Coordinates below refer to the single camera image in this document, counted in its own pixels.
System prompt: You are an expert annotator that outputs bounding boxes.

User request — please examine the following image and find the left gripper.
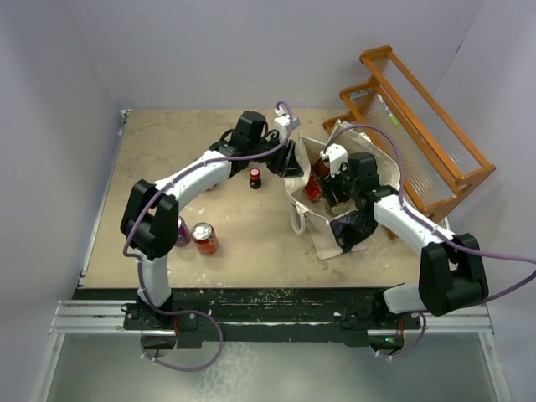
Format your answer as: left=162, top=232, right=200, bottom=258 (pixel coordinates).
left=248, top=131, right=302, bottom=177

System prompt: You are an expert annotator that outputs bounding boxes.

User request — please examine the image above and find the red cola can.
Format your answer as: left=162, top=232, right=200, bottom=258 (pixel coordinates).
left=303, top=171, right=323, bottom=203

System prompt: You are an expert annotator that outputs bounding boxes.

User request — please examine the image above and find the cream canvas tote bag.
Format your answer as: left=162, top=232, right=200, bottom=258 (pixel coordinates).
left=284, top=129, right=399, bottom=260

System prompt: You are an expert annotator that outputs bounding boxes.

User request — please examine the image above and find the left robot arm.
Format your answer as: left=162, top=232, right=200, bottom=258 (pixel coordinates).
left=120, top=102, right=303, bottom=328

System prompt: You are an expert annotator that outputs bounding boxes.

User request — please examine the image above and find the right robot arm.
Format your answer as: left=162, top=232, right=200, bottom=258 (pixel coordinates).
left=319, top=145, right=489, bottom=327

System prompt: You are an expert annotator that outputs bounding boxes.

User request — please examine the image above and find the small dark red-capped bottle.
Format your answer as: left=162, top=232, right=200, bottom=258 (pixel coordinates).
left=249, top=167, right=262, bottom=189

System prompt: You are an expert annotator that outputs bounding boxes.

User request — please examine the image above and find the green-capped marker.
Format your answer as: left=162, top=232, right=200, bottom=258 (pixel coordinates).
left=376, top=94, right=399, bottom=126

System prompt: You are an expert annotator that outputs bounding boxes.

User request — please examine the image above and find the orange wooden rack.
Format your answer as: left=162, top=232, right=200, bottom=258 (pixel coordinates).
left=323, top=45, right=496, bottom=222

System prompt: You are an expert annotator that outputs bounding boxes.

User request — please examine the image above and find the purple soda can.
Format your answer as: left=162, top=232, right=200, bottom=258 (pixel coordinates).
left=175, top=216, right=191, bottom=247

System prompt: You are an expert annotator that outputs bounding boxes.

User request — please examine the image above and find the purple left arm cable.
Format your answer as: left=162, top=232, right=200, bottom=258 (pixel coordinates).
left=122, top=99, right=294, bottom=372

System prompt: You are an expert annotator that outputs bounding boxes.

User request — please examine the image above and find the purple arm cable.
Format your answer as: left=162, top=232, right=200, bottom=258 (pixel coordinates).
left=322, top=124, right=536, bottom=361
left=122, top=99, right=294, bottom=372

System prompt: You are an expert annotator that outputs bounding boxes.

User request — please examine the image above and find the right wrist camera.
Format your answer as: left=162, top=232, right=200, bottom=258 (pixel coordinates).
left=320, top=144, right=348, bottom=177

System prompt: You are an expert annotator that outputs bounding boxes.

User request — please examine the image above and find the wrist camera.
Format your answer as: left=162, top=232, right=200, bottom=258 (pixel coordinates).
left=320, top=144, right=348, bottom=177
left=273, top=107, right=301, bottom=142

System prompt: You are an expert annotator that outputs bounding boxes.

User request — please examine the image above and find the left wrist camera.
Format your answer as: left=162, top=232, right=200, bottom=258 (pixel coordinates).
left=273, top=107, right=301, bottom=142

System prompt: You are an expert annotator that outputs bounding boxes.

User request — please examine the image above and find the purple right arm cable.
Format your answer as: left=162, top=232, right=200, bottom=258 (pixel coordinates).
left=322, top=124, right=536, bottom=361

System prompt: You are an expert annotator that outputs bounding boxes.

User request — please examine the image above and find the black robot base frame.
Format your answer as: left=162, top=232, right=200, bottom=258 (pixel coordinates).
left=73, top=287, right=421, bottom=350

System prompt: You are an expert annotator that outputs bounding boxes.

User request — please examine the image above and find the aluminium rail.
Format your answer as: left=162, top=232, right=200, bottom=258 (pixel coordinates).
left=48, top=299, right=143, bottom=336

